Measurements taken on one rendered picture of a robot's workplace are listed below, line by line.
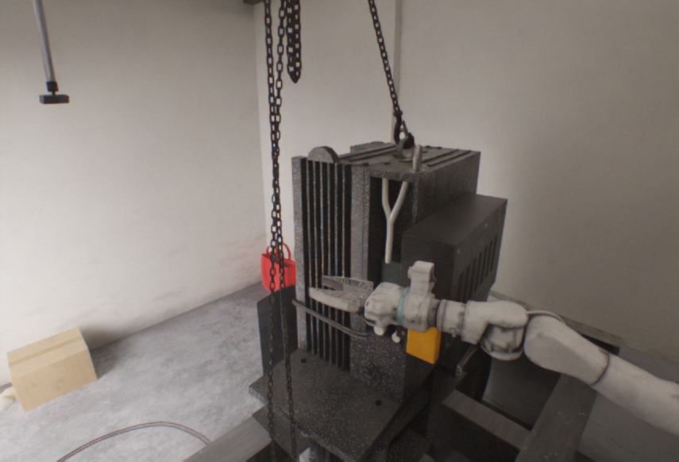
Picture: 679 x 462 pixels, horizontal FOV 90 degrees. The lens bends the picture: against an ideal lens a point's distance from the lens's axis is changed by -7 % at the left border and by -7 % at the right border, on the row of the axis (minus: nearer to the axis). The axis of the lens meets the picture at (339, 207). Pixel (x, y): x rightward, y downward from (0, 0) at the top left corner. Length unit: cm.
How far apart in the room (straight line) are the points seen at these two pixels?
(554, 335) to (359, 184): 59
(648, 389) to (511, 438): 90
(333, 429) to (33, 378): 213
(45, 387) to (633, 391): 288
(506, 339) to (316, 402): 72
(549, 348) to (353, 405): 72
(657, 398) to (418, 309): 38
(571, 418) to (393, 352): 83
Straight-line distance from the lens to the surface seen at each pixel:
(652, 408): 75
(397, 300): 70
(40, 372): 292
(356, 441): 116
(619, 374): 72
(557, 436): 166
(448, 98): 218
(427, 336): 92
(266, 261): 347
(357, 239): 104
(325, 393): 127
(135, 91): 295
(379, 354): 119
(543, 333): 67
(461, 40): 217
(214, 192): 324
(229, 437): 152
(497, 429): 159
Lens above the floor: 180
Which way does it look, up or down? 18 degrees down
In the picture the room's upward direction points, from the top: straight up
